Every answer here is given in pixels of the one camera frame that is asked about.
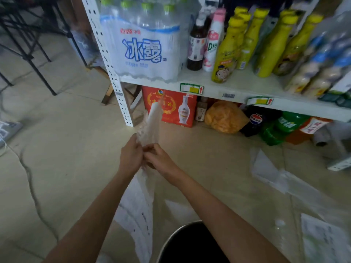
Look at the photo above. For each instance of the person's left hand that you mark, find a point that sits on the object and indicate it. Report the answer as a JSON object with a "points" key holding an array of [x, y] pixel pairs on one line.
{"points": [[131, 157]]}

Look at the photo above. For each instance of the person's right hand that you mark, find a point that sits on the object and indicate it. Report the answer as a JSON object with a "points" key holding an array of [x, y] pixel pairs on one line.
{"points": [[161, 161]]}

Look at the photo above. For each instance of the person's left fingers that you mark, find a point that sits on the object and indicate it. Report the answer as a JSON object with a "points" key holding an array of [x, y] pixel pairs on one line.
{"points": [[139, 150]]}

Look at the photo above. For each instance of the person's right fingers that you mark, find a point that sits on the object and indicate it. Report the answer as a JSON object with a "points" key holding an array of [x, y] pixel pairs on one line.
{"points": [[149, 154]]}

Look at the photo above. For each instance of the clear plastic bag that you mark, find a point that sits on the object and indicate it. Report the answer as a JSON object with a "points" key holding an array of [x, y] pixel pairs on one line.
{"points": [[138, 205]]}

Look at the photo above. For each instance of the person's right forearm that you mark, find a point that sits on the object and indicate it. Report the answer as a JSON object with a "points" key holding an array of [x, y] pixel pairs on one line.
{"points": [[219, 213]]}

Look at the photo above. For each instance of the person's left forearm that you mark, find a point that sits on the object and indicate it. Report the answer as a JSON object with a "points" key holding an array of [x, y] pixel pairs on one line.
{"points": [[96, 216]]}

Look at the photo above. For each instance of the red liquor box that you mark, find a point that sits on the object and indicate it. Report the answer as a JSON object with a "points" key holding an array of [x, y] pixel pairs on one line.
{"points": [[175, 108]]}

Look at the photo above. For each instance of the small brown bottle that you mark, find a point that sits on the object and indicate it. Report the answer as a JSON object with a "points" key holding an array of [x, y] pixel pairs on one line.
{"points": [[201, 110]]}

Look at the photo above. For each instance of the wooden stool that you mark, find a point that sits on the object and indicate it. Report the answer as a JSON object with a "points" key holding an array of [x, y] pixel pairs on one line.
{"points": [[108, 90]]}

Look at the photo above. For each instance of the green yellow price tag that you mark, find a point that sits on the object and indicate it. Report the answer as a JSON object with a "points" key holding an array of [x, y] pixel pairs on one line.
{"points": [[192, 88], [259, 101]]}

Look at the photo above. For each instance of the orange mesh bag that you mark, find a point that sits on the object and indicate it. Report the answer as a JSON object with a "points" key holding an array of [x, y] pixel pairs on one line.
{"points": [[224, 117]]}

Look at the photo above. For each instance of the black round bin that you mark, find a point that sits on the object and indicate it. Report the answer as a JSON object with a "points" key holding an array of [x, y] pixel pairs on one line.
{"points": [[192, 243]]}

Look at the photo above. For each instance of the shrink-wrapped pack of water bottles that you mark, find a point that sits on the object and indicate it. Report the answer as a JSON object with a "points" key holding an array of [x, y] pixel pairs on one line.
{"points": [[145, 43]]}

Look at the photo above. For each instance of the dark cola bottle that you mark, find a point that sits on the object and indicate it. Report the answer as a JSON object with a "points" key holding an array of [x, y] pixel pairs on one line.
{"points": [[256, 120]]}

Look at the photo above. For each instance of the white metal shelf rack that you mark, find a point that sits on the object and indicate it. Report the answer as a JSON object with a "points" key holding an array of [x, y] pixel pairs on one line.
{"points": [[241, 84]]}

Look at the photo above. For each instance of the dark brown drink bottle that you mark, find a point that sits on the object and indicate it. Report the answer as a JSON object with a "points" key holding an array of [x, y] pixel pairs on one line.
{"points": [[196, 43]]}

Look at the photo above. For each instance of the white bottle with pink cap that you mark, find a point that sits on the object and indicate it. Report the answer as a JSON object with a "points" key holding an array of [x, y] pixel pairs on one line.
{"points": [[212, 43]]}

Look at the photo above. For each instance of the grey flat device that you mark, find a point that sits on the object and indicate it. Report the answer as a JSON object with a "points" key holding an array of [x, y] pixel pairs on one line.
{"points": [[8, 131]]}

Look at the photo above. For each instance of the green soda bottle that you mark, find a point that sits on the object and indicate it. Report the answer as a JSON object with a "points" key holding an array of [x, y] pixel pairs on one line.
{"points": [[282, 127]]}

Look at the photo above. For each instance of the clear plastic sheet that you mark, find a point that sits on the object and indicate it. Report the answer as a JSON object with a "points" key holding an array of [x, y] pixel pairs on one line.
{"points": [[285, 180]]}

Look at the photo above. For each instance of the orange soda bottle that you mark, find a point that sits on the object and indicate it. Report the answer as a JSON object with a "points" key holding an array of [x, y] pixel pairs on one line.
{"points": [[307, 128]]}

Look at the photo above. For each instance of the row of yellow bottles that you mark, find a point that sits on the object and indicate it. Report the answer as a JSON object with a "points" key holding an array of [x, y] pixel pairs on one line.
{"points": [[270, 43]]}

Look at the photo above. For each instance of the grey cylinder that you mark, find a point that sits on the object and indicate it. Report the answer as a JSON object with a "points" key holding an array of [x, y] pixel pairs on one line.
{"points": [[323, 136]]}

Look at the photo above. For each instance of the white flat box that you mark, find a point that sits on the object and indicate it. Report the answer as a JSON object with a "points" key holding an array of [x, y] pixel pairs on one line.
{"points": [[340, 163]]}

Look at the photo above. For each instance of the pack of milky drink bottles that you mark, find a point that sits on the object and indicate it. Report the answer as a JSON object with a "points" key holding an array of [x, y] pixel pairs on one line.
{"points": [[320, 65]]}

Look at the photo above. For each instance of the printed white paper sheet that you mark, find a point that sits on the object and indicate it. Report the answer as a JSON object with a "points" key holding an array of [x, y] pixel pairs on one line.
{"points": [[323, 241]]}

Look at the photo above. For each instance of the dark green carton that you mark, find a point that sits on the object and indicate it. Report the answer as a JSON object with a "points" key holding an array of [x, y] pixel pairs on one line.
{"points": [[338, 97]]}

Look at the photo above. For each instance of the black metal frame legs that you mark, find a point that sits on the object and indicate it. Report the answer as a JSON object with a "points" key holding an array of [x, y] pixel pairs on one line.
{"points": [[27, 56]]}

